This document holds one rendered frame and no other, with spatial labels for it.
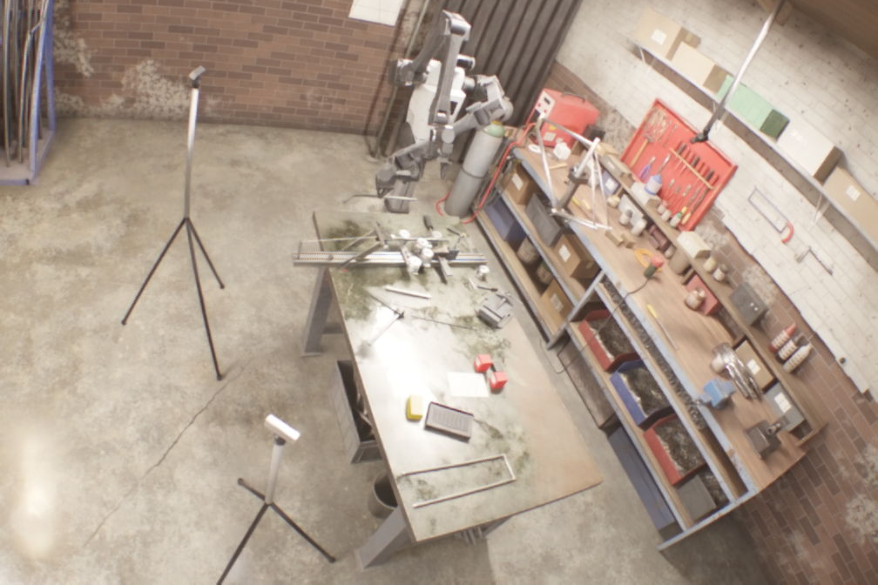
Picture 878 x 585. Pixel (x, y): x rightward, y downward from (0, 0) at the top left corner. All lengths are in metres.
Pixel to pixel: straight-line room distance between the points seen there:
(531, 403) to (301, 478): 1.16
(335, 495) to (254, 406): 0.61
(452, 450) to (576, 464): 0.48
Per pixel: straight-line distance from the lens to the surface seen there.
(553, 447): 1.89
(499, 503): 1.68
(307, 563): 2.35
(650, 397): 3.26
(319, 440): 2.58
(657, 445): 3.06
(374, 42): 4.55
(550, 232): 3.57
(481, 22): 4.35
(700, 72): 3.46
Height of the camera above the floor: 2.28
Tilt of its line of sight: 37 degrees down
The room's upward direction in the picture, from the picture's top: 25 degrees clockwise
